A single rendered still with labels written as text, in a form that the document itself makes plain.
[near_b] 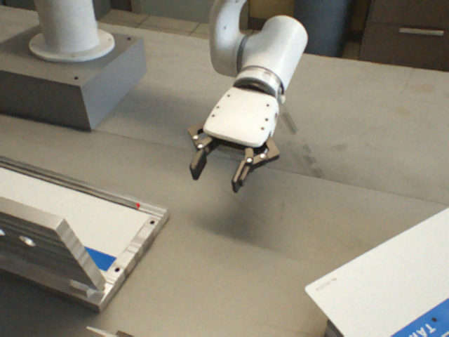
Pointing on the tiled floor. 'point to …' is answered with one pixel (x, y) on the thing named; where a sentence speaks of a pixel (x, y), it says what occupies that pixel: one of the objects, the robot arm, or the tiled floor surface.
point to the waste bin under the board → (325, 24)
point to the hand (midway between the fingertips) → (217, 173)
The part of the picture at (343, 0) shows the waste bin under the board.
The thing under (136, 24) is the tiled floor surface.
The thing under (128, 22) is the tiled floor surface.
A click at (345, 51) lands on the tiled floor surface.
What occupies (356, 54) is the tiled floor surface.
